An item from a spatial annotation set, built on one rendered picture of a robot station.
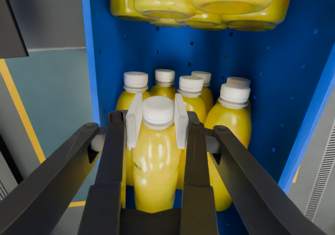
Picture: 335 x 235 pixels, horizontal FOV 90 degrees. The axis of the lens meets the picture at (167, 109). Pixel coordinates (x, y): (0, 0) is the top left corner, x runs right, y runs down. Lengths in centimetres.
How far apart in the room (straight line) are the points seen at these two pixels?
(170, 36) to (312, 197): 261
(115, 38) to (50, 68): 128
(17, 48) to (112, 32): 18
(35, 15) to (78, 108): 103
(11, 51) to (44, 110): 131
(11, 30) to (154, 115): 30
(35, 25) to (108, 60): 36
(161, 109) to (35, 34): 47
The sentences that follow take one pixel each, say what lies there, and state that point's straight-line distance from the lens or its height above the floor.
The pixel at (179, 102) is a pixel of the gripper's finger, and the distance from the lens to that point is 17.
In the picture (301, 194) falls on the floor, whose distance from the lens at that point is 265.
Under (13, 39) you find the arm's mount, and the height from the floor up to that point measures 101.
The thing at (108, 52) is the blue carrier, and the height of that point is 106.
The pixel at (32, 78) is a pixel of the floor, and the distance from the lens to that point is 165.
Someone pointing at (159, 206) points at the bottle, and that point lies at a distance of 29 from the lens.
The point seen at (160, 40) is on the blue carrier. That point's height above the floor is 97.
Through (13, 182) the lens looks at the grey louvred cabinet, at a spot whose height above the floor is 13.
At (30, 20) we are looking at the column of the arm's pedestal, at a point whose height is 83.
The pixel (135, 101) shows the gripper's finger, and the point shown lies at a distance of 17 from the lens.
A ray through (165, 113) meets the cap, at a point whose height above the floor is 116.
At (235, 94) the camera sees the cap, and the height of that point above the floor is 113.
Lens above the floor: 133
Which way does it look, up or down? 68 degrees down
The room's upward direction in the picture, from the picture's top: 170 degrees clockwise
